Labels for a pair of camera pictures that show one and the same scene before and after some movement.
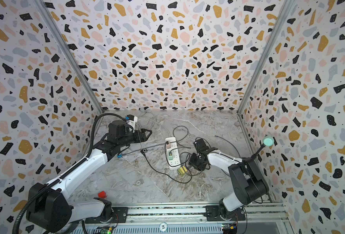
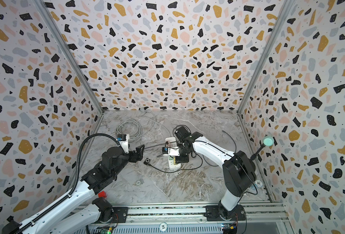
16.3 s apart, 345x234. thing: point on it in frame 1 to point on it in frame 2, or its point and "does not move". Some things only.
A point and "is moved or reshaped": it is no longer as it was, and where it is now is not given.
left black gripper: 143,132 to 133,153
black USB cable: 159,171 is moved or reshaped
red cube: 102,194 does not move
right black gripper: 192,162 to 181,159
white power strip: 175,163 does not move
